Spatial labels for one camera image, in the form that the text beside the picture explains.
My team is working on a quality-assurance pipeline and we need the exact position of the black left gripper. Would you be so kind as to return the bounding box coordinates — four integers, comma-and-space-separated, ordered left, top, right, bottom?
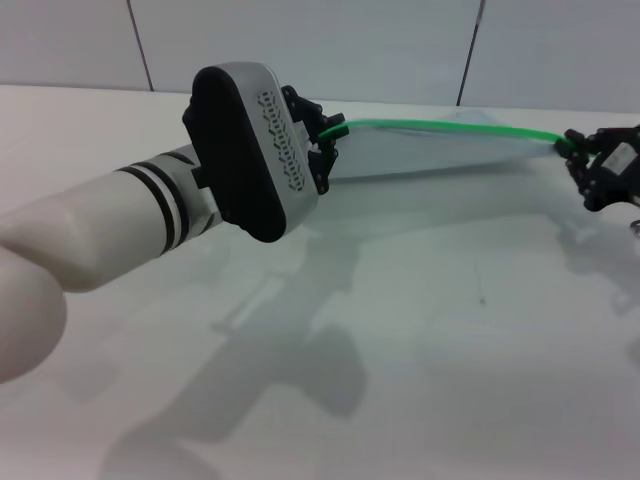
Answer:
279, 85, 350, 197

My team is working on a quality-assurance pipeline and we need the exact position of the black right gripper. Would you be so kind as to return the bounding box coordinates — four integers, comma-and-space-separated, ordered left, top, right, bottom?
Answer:
562, 124, 640, 212

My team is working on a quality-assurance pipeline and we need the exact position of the clear green-zipper document bag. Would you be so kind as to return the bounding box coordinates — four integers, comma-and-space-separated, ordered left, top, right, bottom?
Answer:
319, 107, 576, 182

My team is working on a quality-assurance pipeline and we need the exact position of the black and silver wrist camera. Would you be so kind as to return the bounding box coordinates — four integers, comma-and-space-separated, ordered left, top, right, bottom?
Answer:
181, 61, 322, 245

